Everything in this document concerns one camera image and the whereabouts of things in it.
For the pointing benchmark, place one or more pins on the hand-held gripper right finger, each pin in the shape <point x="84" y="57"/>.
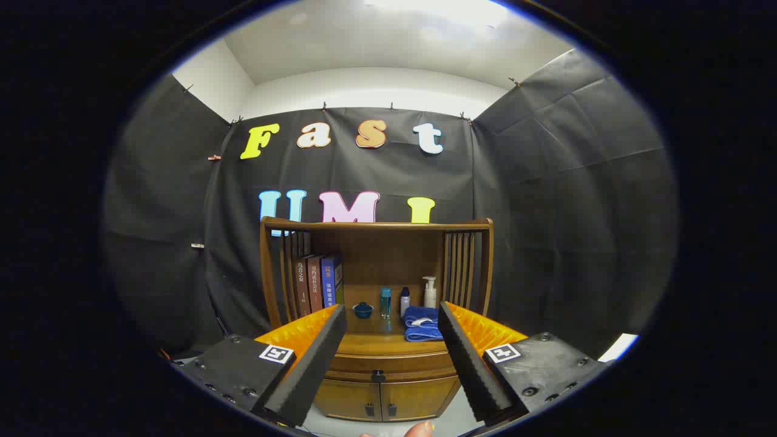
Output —
<point x="470" y="364"/>

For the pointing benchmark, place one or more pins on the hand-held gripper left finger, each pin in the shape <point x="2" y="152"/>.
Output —
<point x="315" y="364"/>

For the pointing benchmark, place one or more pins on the black drawer knob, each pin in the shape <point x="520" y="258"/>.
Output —
<point x="378" y="376"/>

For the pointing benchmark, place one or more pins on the wooden drawer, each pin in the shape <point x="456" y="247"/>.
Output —
<point x="394" y="363"/>

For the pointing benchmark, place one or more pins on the wooden countertop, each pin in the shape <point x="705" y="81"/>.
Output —
<point x="376" y="340"/>

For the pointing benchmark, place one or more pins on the wooden cabinet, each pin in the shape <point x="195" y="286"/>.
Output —
<point x="388" y="255"/>

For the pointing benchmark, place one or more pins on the blue folded towel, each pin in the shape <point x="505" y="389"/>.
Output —
<point x="422" y="325"/>

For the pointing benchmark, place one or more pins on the blue lidded teacup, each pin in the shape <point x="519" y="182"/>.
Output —
<point x="363" y="311"/>

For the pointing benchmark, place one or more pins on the reddish brown book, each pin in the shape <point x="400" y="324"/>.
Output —
<point x="315" y="285"/>

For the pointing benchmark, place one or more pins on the white pump bottle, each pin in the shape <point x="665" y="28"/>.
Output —
<point x="430" y="295"/>

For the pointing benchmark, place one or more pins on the dark brown book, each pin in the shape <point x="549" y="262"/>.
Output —
<point x="301" y="285"/>

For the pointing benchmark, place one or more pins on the blue book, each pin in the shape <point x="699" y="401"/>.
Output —
<point x="328" y="282"/>

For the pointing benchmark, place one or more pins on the white bottle with blue cap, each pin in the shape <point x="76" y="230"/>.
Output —
<point x="405" y="303"/>

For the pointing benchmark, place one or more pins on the tall blue glass bottle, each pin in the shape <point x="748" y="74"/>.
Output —
<point x="386" y="303"/>

